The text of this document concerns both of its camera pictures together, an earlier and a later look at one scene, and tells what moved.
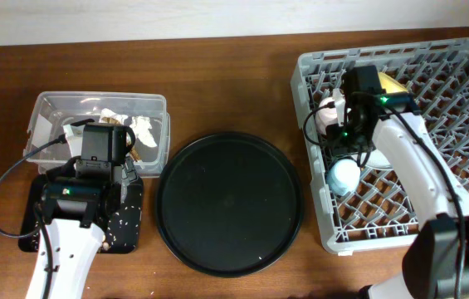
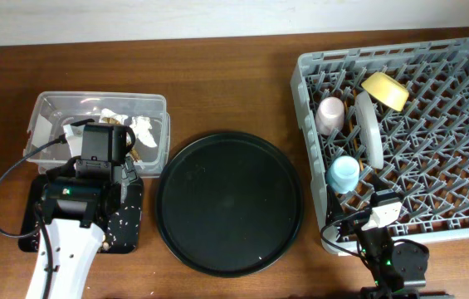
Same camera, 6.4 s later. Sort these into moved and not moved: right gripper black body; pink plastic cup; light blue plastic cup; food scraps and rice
Moved: right gripper black body
Not moved: pink plastic cup; light blue plastic cup; food scraps and rice
